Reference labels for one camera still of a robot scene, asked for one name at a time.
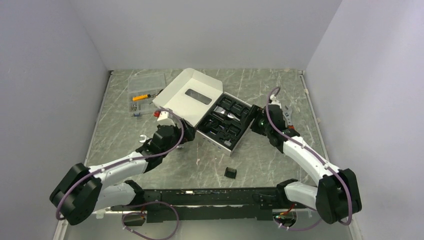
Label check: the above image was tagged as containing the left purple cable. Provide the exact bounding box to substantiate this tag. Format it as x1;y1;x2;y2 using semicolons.
55;108;185;240

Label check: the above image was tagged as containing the red handled adjustable wrench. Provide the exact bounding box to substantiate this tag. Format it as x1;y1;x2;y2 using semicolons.
282;105;294;129

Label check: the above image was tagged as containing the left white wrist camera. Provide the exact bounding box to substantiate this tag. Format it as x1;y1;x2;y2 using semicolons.
153;110;174;126

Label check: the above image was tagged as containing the black comb guard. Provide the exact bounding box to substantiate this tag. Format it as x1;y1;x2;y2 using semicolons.
224;167;237;179

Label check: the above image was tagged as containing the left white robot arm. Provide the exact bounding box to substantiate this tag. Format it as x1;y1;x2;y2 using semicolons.
49;121;196;225

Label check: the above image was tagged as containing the silver combination wrench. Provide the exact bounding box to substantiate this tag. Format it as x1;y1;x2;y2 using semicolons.
138;134;151;144

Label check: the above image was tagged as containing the white hair clipper box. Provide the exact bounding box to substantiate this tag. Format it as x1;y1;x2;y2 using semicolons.
152;68;254;156

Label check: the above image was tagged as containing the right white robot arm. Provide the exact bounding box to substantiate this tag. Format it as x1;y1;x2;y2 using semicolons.
249;104;362;225

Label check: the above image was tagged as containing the clear plastic organizer box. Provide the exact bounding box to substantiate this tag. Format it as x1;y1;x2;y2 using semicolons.
127;72;166;117

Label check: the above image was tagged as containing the purple cable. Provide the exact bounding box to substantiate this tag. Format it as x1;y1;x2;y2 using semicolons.
55;108;185;240
265;86;353;232

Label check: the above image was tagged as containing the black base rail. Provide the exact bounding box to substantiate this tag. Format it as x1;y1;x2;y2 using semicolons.
111;186;305;223

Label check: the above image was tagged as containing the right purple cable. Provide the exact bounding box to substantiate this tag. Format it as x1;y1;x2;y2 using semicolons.
265;86;353;232

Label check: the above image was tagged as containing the black silver hair clipper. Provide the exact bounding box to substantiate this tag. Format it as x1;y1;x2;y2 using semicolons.
213;106;240;121

